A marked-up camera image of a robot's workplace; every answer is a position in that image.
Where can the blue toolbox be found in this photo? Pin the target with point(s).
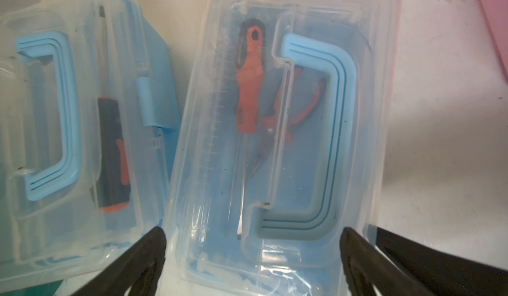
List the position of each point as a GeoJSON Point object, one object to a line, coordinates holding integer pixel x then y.
{"type": "Point", "coordinates": [51, 225]}
{"type": "Point", "coordinates": [314, 165]}

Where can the orange screwdriver far box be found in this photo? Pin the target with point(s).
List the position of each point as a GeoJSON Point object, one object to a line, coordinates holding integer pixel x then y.
{"type": "Point", "coordinates": [249, 73]}

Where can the orange black screwdriver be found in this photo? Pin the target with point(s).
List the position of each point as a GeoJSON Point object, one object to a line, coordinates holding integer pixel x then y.
{"type": "Point", "coordinates": [113, 190]}

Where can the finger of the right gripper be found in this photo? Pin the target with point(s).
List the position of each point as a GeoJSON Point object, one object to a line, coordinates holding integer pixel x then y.
{"type": "Point", "coordinates": [439, 272]}

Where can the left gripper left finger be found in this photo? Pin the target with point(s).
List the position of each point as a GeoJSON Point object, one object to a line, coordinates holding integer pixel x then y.
{"type": "Point", "coordinates": [136, 272]}

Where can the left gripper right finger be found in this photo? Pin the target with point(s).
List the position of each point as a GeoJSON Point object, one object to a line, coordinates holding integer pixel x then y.
{"type": "Point", "coordinates": [367, 271]}

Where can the green tool case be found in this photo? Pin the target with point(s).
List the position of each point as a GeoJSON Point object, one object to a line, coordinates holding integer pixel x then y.
{"type": "Point", "coordinates": [48, 289]}

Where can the pink toolbox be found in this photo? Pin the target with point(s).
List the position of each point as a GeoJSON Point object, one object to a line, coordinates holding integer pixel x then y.
{"type": "Point", "coordinates": [495, 14]}

